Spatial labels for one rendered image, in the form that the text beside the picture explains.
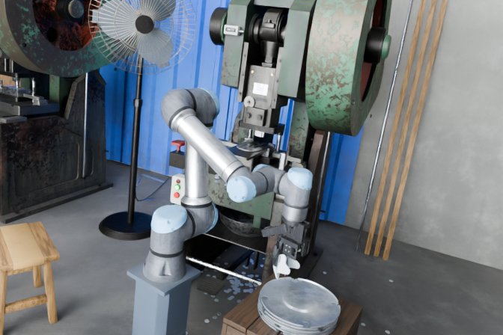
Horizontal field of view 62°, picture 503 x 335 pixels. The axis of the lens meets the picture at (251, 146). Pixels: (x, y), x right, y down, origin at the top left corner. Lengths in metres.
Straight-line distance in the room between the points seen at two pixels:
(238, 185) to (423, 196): 2.20
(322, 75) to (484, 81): 1.68
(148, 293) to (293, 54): 1.14
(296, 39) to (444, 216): 1.86
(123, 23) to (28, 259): 1.27
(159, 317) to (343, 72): 1.07
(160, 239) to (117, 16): 1.43
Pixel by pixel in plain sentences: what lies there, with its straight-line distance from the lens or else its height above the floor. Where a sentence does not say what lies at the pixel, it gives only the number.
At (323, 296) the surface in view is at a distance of 1.67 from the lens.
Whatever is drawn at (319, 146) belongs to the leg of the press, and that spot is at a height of 0.78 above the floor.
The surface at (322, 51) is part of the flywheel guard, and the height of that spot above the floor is 1.27.
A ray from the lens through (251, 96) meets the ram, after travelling 2.00.
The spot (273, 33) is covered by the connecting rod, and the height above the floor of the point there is 1.33.
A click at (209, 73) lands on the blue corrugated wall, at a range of 3.48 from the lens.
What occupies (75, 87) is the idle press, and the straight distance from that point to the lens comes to 3.17.
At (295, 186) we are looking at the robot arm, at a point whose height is 0.88.
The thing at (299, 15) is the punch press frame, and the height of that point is 1.41.
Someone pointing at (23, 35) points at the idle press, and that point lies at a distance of 2.62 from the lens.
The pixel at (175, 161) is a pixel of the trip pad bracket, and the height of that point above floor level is 0.67.
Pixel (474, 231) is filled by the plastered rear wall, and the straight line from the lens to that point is 3.29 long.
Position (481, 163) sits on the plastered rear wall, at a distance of 3.16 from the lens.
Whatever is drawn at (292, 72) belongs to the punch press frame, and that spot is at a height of 1.17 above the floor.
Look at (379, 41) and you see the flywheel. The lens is 1.87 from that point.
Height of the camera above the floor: 1.27
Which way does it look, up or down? 14 degrees down
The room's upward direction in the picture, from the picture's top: 8 degrees clockwise
